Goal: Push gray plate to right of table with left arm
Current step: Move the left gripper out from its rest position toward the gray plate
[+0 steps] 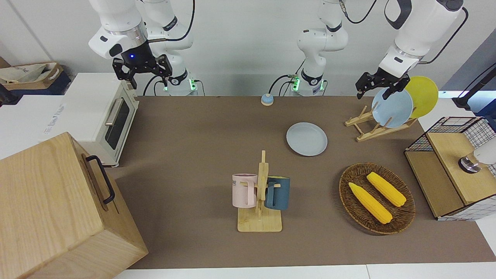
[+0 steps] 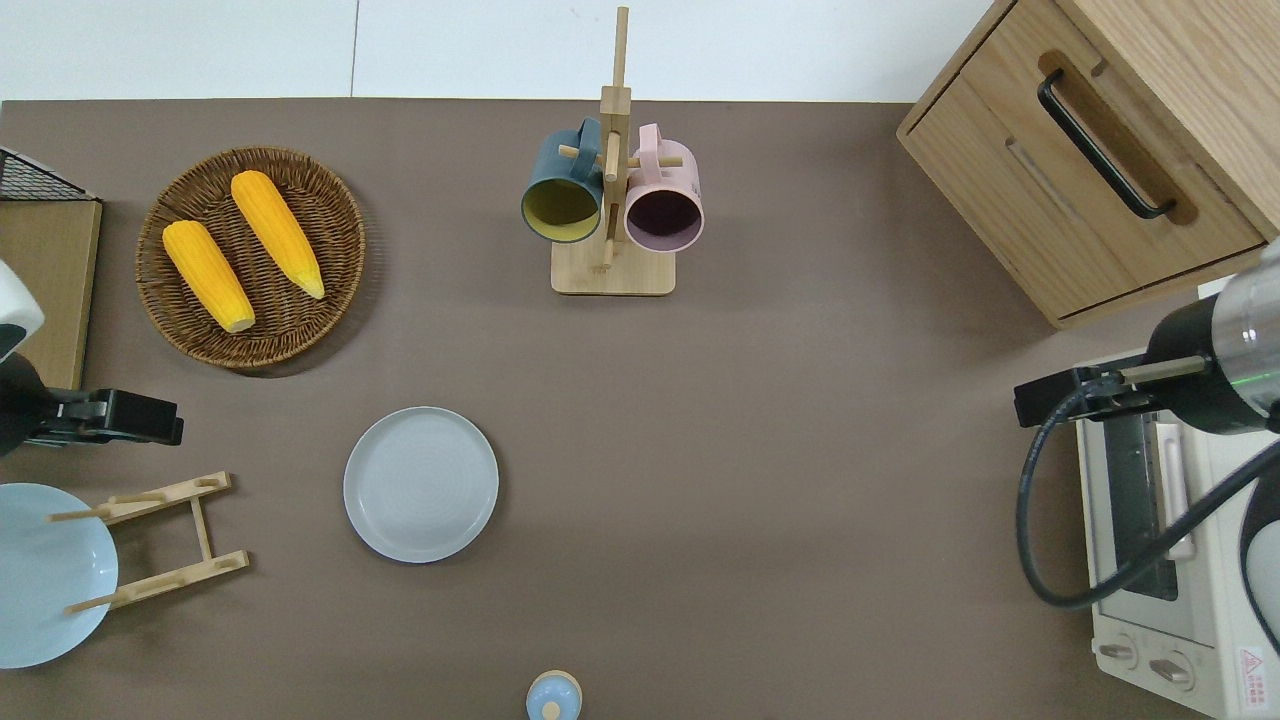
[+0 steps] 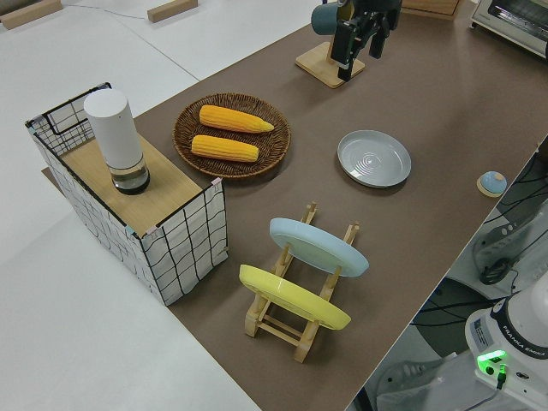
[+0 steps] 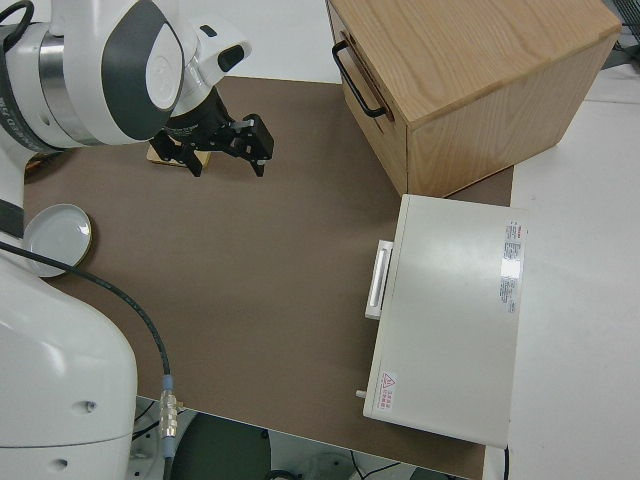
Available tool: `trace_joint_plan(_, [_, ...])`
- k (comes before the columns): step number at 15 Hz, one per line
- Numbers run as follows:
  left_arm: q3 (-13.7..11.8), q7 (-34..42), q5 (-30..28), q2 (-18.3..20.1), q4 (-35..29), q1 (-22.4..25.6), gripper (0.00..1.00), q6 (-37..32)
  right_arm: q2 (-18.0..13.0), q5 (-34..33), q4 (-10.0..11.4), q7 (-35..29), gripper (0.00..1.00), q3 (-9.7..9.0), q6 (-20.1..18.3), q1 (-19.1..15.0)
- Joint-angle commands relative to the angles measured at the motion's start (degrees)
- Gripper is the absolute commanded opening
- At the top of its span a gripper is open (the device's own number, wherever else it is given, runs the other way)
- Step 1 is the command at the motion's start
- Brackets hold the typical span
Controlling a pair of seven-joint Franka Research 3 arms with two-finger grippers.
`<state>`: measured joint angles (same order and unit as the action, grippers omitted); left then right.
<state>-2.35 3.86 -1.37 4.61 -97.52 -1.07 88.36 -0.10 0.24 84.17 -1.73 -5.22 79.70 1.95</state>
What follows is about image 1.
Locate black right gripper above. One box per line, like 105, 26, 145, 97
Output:
112, 41, 173, 91

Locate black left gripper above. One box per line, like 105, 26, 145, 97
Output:
356, 68, 410, 100

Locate gray plate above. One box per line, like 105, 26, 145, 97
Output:
286, 122, 328, 157

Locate light blue plate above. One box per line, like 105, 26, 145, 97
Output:
371, 87, 414, 129

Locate wooden plate rack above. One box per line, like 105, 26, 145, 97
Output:
344, 105, 418, 143

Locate yellow plate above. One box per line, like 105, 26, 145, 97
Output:
404, 76, 439, 119

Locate white toaster oven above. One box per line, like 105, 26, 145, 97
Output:
43, 72, 140, 168

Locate brown table mat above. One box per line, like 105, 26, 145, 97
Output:
110, 95, 496, 270

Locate black stand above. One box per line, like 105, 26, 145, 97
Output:
451, 64, 496, 112

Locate yellow corn cob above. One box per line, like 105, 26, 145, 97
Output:
348, 182, 393, 225
366, 172, 407, 208

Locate cardboard box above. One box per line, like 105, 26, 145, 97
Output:
0, 62, 65, 91

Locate brown wicker basket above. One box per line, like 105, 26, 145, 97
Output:
339, 162, 416, 235

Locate beige cloth bag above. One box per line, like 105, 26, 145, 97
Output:
0, 63, 59, 84

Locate dark blue mug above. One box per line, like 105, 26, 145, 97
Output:
265, 176, 291, 211

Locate pink mug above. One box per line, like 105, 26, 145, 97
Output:
232, 173, 258, 208

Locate large wooden box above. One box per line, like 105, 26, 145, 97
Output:
0, 132, 149, 279

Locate wooden mug tree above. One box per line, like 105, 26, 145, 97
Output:
237, 150, 283, 233

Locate black cables at right arm base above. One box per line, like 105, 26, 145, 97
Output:
142, 74, 168, 96

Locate black cables at arm base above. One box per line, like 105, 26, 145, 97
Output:
269, 60, 307, 96
142, 74, 168, 96

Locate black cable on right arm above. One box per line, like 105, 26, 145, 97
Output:
148, 0, 196, 43

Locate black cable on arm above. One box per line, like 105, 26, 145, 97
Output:
418, 7, 469, 65
148, 0, 196, 43

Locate black cables at left arm base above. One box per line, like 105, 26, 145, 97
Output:
269, 60, 307, 96

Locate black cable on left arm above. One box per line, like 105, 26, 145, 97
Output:
418, 7, 469, 65

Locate black box handle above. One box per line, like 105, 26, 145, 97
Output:
86, 155, 116, 205

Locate wire and wood shelf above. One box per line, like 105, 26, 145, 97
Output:
404, 116, 496, 222

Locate white lamp with silver ring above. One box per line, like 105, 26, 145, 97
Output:
458, 138, 496, 174

